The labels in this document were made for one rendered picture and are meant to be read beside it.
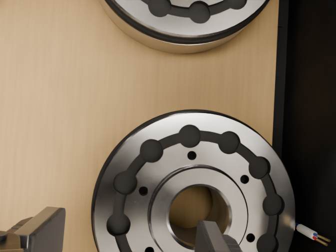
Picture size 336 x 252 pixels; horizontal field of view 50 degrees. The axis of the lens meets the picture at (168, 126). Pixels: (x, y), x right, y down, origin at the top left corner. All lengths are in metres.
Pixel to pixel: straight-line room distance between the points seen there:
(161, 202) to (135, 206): 0.01
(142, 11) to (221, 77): 0.06
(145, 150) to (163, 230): 0.04
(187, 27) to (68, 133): 0.09
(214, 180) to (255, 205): 0.03
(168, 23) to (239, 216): 0.10
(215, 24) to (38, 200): 0.13
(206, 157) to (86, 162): 0.07
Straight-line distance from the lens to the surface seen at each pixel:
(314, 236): 0.19
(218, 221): 0.20
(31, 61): 0.22
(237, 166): 0.18
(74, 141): 0.21
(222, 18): 0.19
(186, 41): 0.19
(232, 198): 0.18
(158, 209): 0.17
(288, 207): 0.19
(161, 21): 0.18
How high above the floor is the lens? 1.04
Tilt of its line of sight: 84 degrees down
